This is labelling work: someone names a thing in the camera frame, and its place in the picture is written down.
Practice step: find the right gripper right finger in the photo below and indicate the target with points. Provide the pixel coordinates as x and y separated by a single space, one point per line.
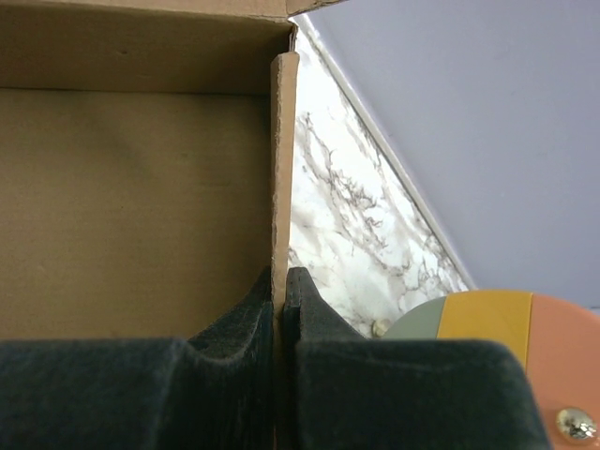
351 392

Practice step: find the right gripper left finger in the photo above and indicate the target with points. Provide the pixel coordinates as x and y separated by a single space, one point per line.
211 391

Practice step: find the cardboard box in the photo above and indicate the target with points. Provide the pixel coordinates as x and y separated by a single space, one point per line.
146 162

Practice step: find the white cylinder container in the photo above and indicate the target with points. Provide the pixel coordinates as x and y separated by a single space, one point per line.
556 341

